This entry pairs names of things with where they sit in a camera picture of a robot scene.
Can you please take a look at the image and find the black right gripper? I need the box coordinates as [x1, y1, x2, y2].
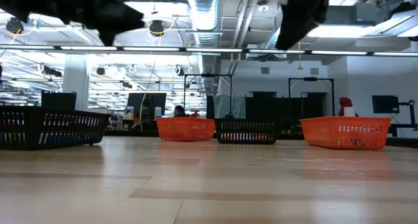
[276, 0, 334, 51]

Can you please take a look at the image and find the yellow hanging cord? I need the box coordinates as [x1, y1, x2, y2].
[296, 37, 304, 71]

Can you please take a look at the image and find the black ceiling dome device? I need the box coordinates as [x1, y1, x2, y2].
[5, 16, 24, 34]
[149, 19, 165, 37]

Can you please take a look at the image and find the black frame stand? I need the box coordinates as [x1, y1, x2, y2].
[183, 72, 234, 119]
[287, 76, 335, 118]

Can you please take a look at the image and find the black computer monitor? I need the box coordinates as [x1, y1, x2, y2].
[127, 92, 168, 121]

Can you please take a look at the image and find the black cabinet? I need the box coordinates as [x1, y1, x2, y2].
[40, 90, 78, 112]

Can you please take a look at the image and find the person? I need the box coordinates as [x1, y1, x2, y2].
[172, 104, 191, 118]
[338, 97, 359, 118]

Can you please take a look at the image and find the black partition panel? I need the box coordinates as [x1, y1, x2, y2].
[245, 91, 325, 121]

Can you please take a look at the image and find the bright ceiling light panel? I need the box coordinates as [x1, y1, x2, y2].
[306, 21, 377, 39]

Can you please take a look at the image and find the black wall monitor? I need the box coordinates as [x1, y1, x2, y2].
[372, 94, 400, 115]

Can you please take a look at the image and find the orange plastic basket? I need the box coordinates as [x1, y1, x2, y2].
[299, 116, 393, 151]
[155, 116, 217, 142]

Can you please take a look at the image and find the silver ventilation duct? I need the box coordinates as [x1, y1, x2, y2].
[186, 0, 223, 96]

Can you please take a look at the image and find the black plastic basket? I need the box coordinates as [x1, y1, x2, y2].
[0, 105, 110, 151]
[214, 118, 279, 145]

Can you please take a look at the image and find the long ceiling light strip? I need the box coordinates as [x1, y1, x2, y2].
[0, 44, 418, 57]

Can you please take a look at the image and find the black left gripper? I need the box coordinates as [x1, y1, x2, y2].
[39, 0, 144, 47]

